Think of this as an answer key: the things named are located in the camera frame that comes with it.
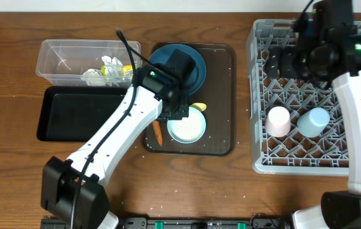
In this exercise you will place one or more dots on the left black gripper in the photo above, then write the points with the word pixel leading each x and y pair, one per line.
pixel 185 114

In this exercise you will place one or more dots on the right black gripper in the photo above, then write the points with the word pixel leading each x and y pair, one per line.
pixel 271 63

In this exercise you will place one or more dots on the white rice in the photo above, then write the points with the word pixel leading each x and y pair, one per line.
pixel 188 129

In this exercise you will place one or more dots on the light blue bowl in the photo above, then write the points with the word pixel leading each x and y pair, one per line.
pixel 203 125

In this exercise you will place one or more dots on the pink plastic cup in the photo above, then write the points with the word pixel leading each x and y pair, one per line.
pixel 278 122

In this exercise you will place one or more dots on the light blue plastic cup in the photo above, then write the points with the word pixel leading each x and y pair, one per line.
pixel 312 123

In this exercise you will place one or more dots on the white tissue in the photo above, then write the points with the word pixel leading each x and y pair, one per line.
pixel 94 77

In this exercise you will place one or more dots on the yellow snack wrapper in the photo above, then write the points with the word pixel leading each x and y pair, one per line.
pixel 126 70

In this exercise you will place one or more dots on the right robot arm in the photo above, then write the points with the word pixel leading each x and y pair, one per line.
pixel 328 50

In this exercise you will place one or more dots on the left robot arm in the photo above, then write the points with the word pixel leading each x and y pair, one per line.
pixel 74 189

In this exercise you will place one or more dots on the grey dishwasher rack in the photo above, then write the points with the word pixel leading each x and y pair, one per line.
pixel 323 155

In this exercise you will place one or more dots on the yellow plastic spoon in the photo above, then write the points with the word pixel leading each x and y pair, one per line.
pixel 199 106

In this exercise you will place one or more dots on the orange carrot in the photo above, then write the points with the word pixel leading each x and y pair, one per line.
pixel 158 132

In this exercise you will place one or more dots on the dark brown serving tray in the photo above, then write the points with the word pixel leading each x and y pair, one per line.
pixel 218 92

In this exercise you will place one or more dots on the dark blue plate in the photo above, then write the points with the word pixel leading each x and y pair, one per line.
pixel 197 77

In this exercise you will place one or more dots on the black rectangular tray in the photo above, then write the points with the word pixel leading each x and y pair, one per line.
pixel 74 114

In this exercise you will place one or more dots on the clear plastic bin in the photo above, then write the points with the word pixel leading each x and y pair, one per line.
pixel 63 61

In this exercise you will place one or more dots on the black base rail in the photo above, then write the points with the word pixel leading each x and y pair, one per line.
pixel 143 223

